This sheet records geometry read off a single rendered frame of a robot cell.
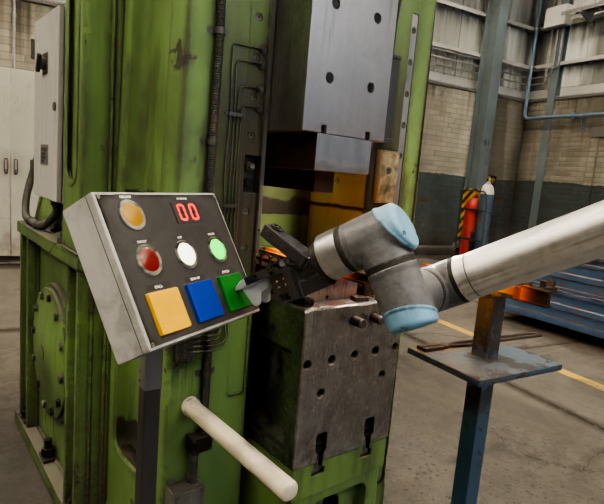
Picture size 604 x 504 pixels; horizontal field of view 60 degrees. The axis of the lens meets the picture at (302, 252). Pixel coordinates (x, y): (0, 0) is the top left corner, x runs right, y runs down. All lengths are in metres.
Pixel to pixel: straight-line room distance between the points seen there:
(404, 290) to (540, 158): 9.90
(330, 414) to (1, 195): 5.41
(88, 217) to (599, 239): 0.81
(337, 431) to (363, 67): 1.01
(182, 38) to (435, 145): 8.35
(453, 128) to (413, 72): 7.97
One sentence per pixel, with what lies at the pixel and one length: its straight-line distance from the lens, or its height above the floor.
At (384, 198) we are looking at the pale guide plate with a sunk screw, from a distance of 1.74.
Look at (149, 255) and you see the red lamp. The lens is 0.94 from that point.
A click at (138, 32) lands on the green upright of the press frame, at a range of 1.72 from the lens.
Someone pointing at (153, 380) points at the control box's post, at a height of 0.82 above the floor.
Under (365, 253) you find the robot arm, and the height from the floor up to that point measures 1.13.
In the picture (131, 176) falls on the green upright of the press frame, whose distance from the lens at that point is 1.68.
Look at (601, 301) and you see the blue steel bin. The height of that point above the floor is 0.41.
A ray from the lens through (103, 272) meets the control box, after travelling 0.92.
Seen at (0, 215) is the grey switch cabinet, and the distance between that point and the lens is 6.52.
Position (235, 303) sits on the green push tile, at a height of 0.99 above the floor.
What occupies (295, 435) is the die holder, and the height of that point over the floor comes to 0.57.
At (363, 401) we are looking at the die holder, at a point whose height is 0.61.
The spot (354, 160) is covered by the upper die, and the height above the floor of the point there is 1.31.
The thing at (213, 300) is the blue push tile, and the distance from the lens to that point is 1.02.
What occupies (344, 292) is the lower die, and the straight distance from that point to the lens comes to 1.51.
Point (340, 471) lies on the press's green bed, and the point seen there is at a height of 0.41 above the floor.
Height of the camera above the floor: 1.26
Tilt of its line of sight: 8 degrees down
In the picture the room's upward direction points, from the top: 5 degrees clockwise
